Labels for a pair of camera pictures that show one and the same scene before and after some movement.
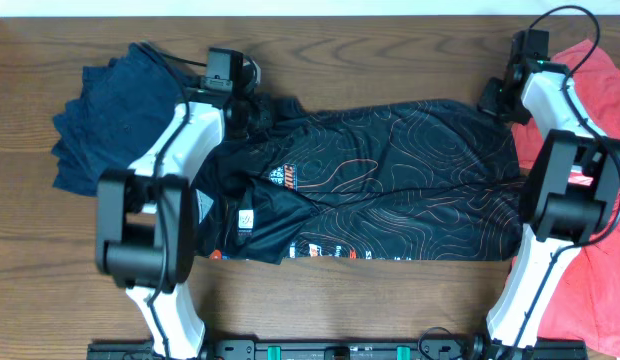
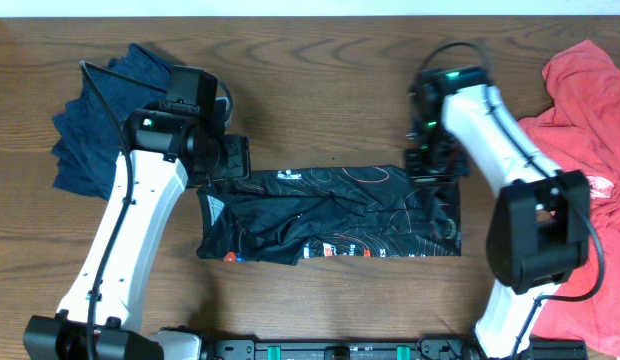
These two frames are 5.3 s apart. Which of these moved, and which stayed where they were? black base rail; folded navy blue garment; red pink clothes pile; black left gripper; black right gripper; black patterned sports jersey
Moved: black patterned sports jersey; black right gripper; black left gripper
Stayed: red pink clothes pile; black base rail; folded navy blue garment
